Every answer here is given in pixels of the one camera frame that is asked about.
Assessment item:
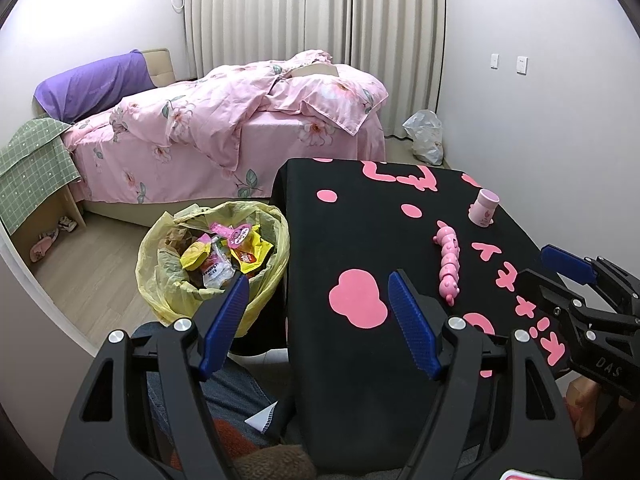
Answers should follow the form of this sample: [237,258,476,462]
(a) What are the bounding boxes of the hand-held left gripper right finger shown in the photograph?
[387,269,583,480]

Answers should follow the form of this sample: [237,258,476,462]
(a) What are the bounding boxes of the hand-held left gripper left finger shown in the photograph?
[54,274,251,480]

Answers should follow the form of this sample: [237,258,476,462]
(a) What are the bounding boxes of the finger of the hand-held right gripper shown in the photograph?
[540,243,640,321]
[517,268,601,346]

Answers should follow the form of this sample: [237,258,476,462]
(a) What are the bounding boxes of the pink white candy wrapper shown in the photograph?
[200,240,236,290]

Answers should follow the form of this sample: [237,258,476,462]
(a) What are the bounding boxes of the yellow snack packet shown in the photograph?
[235,225,275,276]

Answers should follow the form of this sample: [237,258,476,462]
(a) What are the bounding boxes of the pink printed wrapper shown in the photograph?
[210,221,253,248]

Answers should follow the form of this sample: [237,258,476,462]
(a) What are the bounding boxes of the person's right forearm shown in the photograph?
[565,377,608,441]

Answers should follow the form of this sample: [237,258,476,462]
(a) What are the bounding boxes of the person's jeans leg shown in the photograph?
[131,322,281,441]

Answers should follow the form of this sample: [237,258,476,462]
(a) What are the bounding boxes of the pink caterpillar toy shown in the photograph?
[433,220,462,307]

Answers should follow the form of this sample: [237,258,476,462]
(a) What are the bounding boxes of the pink cup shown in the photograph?
[468,188,501,228]

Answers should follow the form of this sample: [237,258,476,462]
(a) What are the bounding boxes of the person's orange brown top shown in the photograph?
[167,417,318,480]

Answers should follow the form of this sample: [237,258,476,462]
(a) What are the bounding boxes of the white plastic bag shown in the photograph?
[402,109,445,166]

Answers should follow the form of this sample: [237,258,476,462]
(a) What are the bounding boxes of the pink slipper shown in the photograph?
[30,237,60,262]

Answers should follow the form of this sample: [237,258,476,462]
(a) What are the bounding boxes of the bed with pink sheet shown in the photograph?
[32,49,390,226]

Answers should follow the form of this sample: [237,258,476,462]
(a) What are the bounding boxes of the pink floral quilt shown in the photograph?
[109,50,390,171]

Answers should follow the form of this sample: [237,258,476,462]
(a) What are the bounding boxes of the green checked cloth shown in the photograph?
[0,117,83,233]

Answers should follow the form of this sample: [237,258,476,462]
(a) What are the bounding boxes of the beige headboard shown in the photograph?
[142,48,176,88]

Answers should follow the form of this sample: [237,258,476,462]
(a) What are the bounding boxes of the beige flat cardboard box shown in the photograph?
[290,61,340,80]

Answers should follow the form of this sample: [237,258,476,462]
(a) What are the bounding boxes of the purple pillow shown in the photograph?
[34,50,156,123]

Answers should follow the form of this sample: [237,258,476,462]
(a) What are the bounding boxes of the beige pleated curtain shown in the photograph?
[184,0,353,81]
[350,0,447,141]

